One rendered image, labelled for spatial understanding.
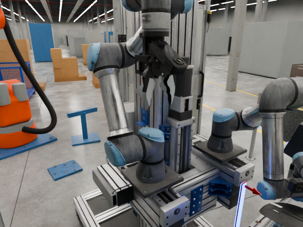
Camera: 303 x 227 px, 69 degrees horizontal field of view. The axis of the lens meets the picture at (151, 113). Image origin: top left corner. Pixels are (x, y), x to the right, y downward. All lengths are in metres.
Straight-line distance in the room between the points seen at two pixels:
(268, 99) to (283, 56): 9.53
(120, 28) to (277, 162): 1.56
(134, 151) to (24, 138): 3.22
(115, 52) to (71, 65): 8.47
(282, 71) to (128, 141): 9.94
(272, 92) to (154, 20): 0.56
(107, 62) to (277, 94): 0.68
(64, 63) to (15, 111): 5.71
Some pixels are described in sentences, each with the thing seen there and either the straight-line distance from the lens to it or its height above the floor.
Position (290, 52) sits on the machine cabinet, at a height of 1.09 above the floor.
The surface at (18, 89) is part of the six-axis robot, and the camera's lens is 3.88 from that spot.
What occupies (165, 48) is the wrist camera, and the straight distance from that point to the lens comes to 0.59.
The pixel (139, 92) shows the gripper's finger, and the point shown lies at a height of 1.52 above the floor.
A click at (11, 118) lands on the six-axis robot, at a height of 0.49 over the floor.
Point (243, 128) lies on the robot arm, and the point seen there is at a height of 1.18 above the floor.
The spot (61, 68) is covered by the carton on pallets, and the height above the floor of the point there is 0.51.
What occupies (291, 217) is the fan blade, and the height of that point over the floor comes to 1.18.
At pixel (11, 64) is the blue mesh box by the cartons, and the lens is 7.70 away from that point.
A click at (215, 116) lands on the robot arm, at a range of 1.29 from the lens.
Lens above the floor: 1.67
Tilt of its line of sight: 19 degrees down
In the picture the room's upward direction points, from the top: straight up
